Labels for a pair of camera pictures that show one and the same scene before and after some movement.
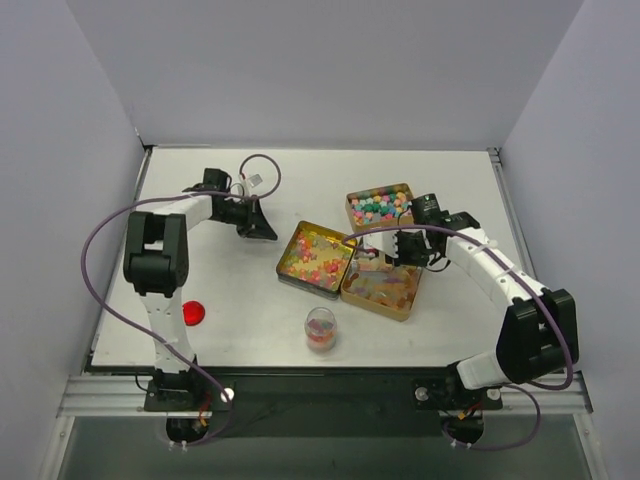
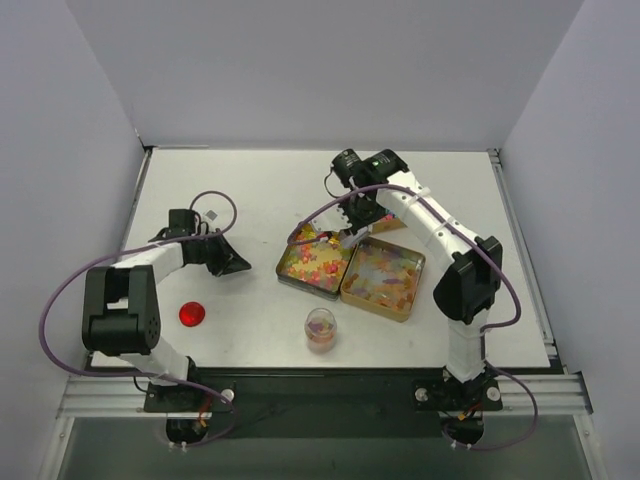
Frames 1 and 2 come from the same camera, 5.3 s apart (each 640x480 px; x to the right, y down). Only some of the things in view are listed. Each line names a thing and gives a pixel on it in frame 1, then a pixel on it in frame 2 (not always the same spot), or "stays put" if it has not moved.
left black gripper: x=252 y=216 → x=218 y=253
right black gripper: x=400 y=247 → x=358 y=218
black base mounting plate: x=257 y=403 stays put
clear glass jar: x=320 y=329 stays put
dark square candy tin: x=316 y=260 stays put
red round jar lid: x=194 y=313 stays put
